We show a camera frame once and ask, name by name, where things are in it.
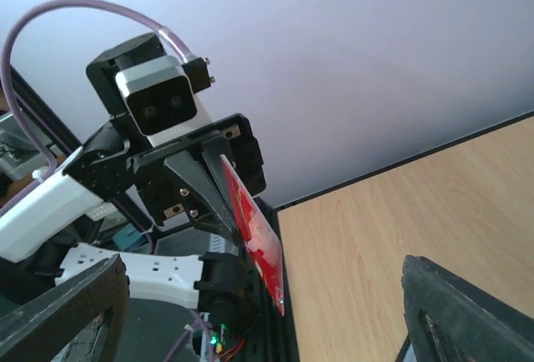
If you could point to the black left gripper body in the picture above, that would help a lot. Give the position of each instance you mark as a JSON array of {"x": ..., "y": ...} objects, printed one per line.
[{"x": 159, "y": 196}]

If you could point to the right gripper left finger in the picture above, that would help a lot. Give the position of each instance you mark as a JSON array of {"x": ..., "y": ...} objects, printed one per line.
[{"x": 96, "y": 299}]

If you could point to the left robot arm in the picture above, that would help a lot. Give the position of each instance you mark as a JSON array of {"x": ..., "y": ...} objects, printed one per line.
[{"x": 99, "y": 171}]

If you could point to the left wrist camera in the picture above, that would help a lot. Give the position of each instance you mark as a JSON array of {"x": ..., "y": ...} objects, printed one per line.
[{"x": 160, "y": 99}]

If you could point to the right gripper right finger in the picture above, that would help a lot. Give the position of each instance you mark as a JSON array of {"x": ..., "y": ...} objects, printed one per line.
[{"x": 450, "y": 319}]

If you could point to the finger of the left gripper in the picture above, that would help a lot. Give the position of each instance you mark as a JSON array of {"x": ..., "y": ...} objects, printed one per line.
[
  {"x": 206, "y": 205},
  {"x": 215, "y": 146}
]

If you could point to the left frame post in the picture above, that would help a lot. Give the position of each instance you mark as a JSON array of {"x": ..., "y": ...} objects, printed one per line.
[{"x": 44, "y": 122}]

